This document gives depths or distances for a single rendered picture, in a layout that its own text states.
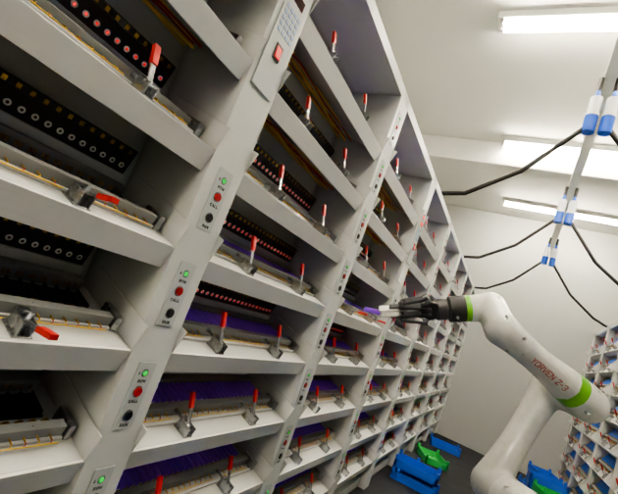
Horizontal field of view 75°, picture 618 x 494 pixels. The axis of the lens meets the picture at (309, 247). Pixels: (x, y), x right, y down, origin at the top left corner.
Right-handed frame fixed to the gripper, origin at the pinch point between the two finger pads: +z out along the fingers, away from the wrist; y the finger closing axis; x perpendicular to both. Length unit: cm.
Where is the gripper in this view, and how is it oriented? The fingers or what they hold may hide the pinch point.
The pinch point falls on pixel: (388, 311)
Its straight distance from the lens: 149.9
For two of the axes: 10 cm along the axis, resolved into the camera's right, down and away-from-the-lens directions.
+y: -1.3, -8.6, -4.9
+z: -9.9, 0.6, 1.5
